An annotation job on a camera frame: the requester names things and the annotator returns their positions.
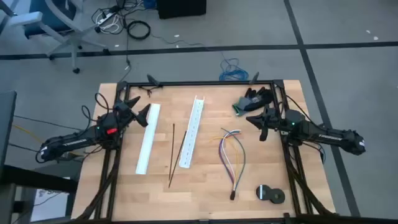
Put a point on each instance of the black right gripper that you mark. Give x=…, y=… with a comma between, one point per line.
x=276, y=123

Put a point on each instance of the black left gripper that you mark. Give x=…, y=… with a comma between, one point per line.
x=129, y=116

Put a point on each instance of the black zip tie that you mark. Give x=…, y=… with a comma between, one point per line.
x=172, y=149
x=178, y=158

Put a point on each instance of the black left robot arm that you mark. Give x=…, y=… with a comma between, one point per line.
x=71, y=142

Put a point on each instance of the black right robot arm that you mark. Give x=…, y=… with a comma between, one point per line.
x=329, y=137

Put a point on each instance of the clear safety glasses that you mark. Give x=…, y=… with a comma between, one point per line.
x=149, y=91

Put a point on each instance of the grey glove with green cuff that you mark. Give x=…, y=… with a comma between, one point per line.
x=247, y=105

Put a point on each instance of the black work glove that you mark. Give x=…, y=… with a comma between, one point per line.
x=264, y=98

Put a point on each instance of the red tape wrap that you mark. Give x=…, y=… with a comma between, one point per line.
x=112, y=131

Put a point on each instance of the black tape roll white label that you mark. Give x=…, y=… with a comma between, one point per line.
x=263, y=192

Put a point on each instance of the plain black tape roll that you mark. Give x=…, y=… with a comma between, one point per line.
x=277, y=196

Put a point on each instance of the white power strip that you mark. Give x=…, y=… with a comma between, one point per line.
x=105, y=18

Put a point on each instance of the black box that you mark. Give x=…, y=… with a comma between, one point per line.
x=180, y=7

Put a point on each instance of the white printed box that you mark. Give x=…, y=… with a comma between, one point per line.
x=53, y=205

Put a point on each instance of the dark grey cabinet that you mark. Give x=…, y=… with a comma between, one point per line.
x=6, y=124

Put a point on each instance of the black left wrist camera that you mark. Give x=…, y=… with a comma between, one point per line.
x=122, y=106

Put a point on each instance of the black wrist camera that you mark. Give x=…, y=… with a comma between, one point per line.
x=271, y=111
x=122, y=106

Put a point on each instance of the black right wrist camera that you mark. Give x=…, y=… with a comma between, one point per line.
x=271, y=111

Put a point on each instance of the white flat duct cover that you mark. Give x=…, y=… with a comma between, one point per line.
x=149, y=137

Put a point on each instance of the white frame office chair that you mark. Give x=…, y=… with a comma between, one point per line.
x=74, y=38

